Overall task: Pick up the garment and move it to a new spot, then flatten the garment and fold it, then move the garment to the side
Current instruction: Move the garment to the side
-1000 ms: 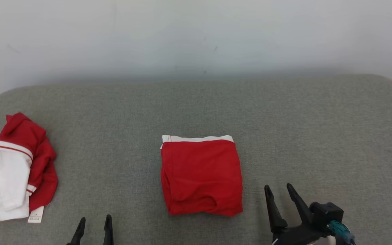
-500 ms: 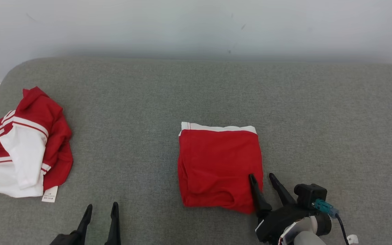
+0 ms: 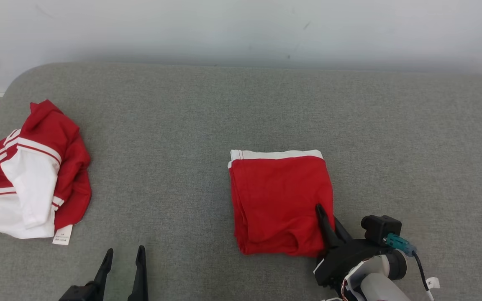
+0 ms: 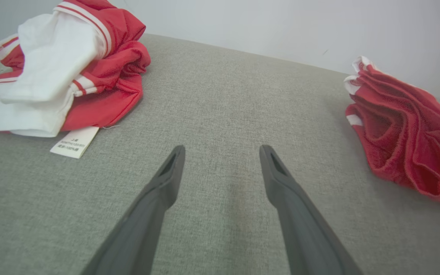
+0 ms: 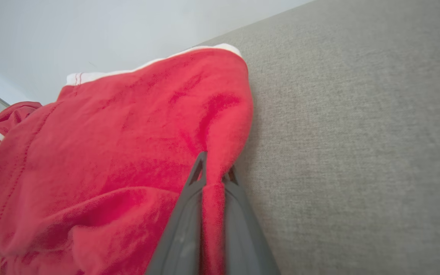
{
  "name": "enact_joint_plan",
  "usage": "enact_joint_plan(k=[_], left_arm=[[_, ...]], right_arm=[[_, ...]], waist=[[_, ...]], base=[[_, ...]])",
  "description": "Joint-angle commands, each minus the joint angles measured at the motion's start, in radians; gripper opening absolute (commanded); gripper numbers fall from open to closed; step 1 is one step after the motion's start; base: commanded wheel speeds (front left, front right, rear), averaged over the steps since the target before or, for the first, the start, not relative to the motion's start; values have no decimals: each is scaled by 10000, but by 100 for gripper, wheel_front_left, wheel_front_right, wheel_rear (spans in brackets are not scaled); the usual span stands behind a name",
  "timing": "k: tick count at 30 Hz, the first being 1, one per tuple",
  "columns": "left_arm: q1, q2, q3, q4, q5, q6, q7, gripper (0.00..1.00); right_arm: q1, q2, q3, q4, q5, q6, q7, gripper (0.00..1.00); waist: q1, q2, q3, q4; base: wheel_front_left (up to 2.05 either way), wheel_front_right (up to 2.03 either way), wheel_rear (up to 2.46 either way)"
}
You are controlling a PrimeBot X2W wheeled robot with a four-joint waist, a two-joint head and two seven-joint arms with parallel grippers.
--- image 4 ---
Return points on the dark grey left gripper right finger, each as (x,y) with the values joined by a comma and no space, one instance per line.
(304,236)

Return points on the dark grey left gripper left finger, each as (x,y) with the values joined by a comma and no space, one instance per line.
(143,229)

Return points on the red jersey with white sleeves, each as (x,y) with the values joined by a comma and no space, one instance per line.
(52,65)

